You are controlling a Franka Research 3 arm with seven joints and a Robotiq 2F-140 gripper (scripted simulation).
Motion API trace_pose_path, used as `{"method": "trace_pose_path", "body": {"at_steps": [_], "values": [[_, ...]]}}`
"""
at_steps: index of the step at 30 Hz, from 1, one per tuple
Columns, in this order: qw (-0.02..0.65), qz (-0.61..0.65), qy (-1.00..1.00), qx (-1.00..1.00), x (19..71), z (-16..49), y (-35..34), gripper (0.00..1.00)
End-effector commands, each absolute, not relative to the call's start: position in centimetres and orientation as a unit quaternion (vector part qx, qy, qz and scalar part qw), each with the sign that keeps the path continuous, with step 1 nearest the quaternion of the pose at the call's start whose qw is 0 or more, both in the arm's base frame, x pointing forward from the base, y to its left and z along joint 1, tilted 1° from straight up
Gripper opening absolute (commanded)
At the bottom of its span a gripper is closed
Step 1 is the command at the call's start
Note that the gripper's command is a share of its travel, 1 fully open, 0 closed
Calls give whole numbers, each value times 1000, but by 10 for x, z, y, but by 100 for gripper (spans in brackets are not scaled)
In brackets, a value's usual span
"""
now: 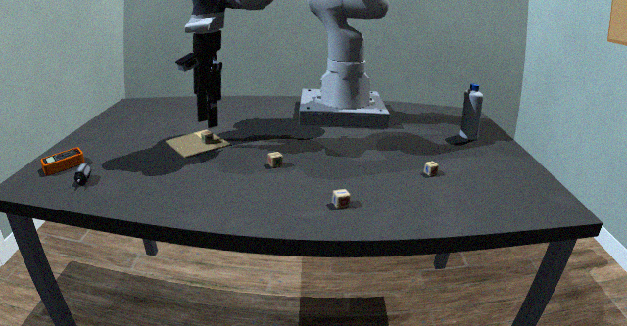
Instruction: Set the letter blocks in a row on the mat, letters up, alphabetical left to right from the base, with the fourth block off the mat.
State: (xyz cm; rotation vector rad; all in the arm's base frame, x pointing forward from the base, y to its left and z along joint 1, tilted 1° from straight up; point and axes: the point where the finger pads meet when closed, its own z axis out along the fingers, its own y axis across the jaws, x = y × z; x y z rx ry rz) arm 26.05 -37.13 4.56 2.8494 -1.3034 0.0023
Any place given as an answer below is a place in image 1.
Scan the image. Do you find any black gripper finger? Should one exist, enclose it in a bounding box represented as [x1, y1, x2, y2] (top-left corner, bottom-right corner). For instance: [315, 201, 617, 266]
[193, 60, 208, 122]
[201, 57, 222, 128]

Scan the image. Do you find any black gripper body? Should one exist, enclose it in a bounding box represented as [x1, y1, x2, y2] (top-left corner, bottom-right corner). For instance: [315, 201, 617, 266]
[193, 30, 221, 72]

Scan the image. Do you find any orange digital multimeter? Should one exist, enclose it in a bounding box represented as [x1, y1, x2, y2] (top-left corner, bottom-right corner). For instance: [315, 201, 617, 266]
[41, 148, 84, 176]

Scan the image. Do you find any beige mat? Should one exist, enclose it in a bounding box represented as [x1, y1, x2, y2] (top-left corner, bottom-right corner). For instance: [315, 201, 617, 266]
[166, 130, 231, 158]

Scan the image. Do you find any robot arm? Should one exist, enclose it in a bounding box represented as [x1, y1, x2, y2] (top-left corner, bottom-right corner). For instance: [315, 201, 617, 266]
[175, 0, 389, 109]

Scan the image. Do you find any grey bottle with blue cap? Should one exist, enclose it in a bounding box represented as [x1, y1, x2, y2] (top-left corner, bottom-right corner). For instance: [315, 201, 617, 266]
[460, 83, 483, 140]

